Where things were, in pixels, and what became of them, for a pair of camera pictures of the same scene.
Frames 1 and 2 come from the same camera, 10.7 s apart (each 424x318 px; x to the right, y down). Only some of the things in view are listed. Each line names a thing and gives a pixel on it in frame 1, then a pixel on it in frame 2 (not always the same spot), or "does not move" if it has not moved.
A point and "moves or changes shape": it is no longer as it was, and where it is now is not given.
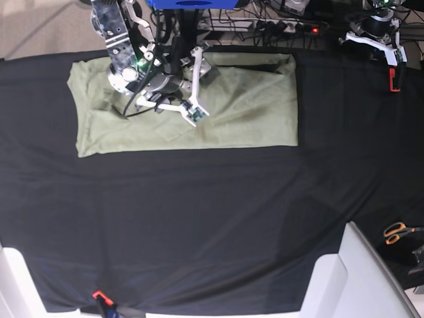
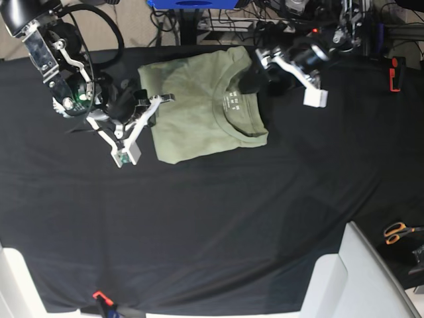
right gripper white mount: (391, 53) → (279, 81)
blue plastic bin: (194, 4) does not move
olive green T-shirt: (252, 98) moves or changes shape
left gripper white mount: (193, 102) → (120, 139)
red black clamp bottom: (108, 306) does not move
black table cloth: (217, 230) does not move
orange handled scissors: (394, 230) does not move
